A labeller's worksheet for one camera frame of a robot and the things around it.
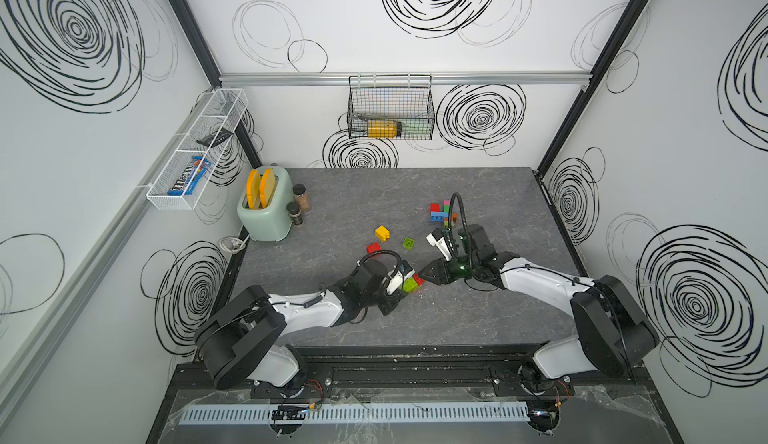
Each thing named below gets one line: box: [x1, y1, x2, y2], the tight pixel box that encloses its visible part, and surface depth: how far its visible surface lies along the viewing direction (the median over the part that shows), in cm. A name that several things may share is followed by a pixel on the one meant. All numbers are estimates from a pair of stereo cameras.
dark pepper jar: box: [286, 201, 304, 227], surface depth 101 cm
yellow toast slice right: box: [259, 168, 276, 208], surface depth 90 cm
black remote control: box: [196, 128, 234, 148], surface depth 82 cm
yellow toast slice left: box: [246, 169, 261, 209], surface depth 89 cm
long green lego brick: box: [403, 277, 419, 293], surface depth 86 cm
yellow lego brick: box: [375, 225, 390, 242], surface depth 101 cm
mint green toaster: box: [237, 166, 295, 242], surface depth 95 cm
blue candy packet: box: [167, 156, 212, 196], surface depth 72 cm
